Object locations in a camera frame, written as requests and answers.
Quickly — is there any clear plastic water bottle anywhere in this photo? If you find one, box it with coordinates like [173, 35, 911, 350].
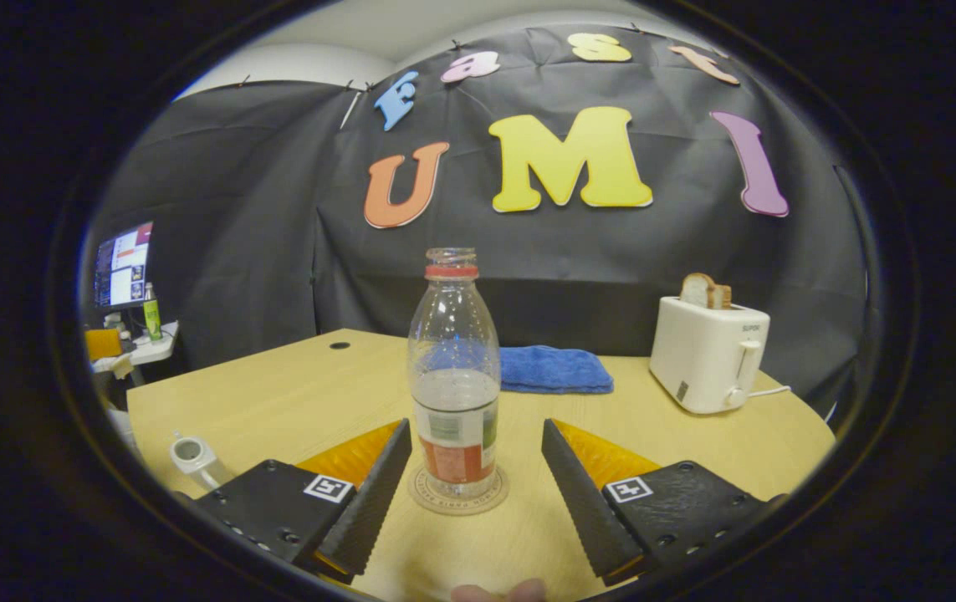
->
[407, 247, 502, 501]

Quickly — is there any green drink bottle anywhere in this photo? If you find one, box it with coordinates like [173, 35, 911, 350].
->
[142, 283, 162, 342]

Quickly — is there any black backdrop cloth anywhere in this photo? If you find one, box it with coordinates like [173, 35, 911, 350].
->
[97, 23, 870, 419]

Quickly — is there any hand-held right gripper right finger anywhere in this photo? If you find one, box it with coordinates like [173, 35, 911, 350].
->
[542, 419, 780, 586]

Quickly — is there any toasted bread slice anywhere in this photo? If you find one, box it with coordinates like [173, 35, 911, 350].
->
[680, 273, 733, 310]

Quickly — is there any blue folded towel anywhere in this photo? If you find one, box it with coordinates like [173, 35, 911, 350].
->
[423, 344, 614, 395]

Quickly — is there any white side table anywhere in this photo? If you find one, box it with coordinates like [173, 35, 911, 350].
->
[91, 322, 180, 375]

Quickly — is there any computer monitor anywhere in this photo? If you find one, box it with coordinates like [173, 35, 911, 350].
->
[93, 222, 154, 312]

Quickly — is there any white ceramic teacup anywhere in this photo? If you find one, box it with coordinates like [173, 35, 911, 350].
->
[170, 433, 232, 490]

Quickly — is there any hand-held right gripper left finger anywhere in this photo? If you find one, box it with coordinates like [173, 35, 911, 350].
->
[193, 420, 412, 584]

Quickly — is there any white toaster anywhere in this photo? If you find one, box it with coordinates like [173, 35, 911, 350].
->
[649, 295, 771, 416]

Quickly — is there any round wooden coaster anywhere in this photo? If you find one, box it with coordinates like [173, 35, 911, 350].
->
[408, 464, 509, 516]

